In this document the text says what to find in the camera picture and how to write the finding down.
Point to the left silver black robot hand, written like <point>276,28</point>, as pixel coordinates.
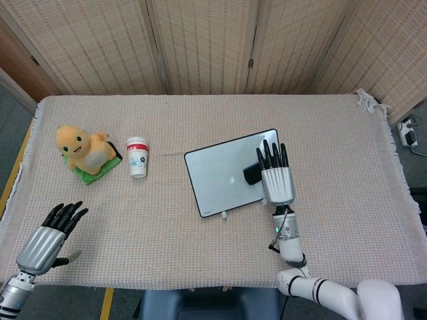
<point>43,245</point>

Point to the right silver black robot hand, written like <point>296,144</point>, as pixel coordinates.
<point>277,180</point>

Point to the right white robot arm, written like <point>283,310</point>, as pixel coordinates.
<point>313,266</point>

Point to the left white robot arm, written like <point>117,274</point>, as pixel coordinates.
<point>13,291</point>

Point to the black-framed whiteboard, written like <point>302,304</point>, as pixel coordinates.
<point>227,173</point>

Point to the green cloth pad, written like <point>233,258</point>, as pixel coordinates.
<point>95,173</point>

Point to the yellow plush toy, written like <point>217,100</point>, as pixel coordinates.
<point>81,148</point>

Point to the beige woven tablecloth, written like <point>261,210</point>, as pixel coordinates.
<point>166,213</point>

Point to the black flat object under plush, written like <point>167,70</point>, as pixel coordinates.
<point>114,148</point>

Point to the white paper cup red band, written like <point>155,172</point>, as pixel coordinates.
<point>136,156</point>

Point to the white power strip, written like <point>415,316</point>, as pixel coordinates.
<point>407,133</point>

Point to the bamboo folding screen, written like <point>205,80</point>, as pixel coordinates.
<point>213,46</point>

